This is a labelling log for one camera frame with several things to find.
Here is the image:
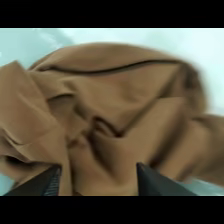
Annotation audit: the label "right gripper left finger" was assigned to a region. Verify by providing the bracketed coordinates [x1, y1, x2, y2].
[3, 164, 63, 197]

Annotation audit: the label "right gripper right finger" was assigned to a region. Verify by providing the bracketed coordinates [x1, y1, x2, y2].
[135, 162, 198, 197]

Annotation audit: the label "brown garment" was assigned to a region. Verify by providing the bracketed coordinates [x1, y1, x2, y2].
[0, 42, 224, 197]

